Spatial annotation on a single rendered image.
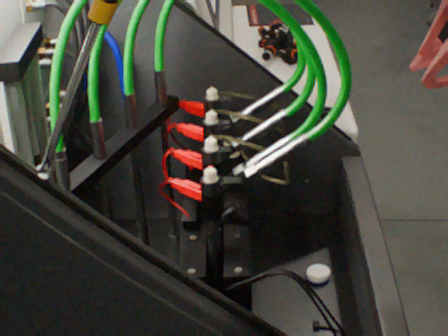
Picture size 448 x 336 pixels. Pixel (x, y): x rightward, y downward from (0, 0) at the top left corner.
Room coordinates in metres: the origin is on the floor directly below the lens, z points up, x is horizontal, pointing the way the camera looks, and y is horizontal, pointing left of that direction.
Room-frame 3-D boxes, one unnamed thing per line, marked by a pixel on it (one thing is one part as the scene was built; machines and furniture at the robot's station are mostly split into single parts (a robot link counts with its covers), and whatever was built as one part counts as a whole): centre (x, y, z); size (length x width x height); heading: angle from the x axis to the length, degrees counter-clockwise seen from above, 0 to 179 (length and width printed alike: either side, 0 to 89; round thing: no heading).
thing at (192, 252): (0.99, 0.03, 0.91); 0.34 x 0.10 x 0.15; 0
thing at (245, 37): (1.56, -0.13, 0.97); 0.70 x 0.22 x 0.03; 0
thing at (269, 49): (1.60, -0.13, 1.01); 0.23 x 0.11 x 0.06; 0
